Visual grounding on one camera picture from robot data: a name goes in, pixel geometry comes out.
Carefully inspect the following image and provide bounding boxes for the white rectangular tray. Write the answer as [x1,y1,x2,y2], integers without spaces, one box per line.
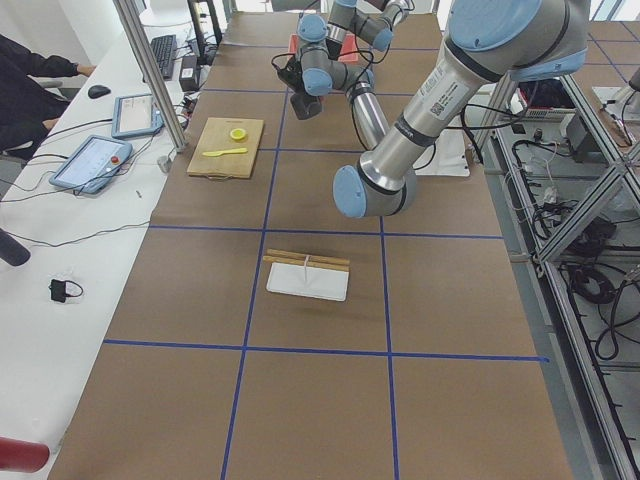
[266,263,349,301]

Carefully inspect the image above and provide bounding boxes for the aluminium frame rack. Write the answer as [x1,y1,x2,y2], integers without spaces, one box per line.
[487,19,640,480]

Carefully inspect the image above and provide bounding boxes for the black foam microphone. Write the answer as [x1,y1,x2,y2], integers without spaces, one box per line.
[0,230,31,266]

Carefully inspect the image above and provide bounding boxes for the far blue teach pendant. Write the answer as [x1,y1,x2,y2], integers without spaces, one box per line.
[111,94,164,139]

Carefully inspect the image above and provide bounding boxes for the red cylinder handle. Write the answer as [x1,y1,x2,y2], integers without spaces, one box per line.
[0,437,50,473]

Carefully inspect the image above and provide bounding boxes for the small black clip device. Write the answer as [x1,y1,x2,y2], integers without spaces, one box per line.
[49,279,84,303]

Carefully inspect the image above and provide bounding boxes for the person in black clothes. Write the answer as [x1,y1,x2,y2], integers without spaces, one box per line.
[1,36,95,160]

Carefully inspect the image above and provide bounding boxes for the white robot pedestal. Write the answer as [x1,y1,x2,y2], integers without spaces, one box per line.
[413,129,470,177]

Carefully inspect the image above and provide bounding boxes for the grey and pink cloth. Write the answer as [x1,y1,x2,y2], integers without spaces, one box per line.
[290,92,323,120]

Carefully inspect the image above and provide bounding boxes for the wooden cutting board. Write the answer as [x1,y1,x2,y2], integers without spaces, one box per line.
[187,117,264,179]

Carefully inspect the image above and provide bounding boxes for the yellow lemon slice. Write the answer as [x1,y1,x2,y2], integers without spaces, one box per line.
[229,128,247,142]

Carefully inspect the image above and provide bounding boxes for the black power adapter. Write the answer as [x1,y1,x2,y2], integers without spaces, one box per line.
[179,55,201,92]

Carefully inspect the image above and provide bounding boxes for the aluminium frame post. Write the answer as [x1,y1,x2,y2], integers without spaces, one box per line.
[113,0,187,153]

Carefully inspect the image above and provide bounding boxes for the black computer mouse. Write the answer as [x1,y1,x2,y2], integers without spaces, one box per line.
[87,85,111,99]

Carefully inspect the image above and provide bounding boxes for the black keyboard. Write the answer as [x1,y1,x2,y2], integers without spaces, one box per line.
[150,35,177,80]

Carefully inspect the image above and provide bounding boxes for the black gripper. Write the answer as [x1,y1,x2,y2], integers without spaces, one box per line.
[277,56,304,93]

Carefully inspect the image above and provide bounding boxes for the near blue teach pendant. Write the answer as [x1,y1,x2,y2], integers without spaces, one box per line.
[49,135,133,194]

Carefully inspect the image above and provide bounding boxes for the pink plastic bin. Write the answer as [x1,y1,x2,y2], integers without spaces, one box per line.
[288,33,360,64]

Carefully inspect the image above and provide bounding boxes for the blue teach pendant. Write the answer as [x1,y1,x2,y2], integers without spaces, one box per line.
[49,135,133,194]
[111,94,164,139]

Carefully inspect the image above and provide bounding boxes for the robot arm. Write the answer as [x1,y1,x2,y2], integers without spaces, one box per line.
[278,1,589,218]
[326,0,415,60]

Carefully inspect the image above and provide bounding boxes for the yellow plastic knife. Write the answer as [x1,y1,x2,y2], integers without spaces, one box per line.
[202,147,248,157]

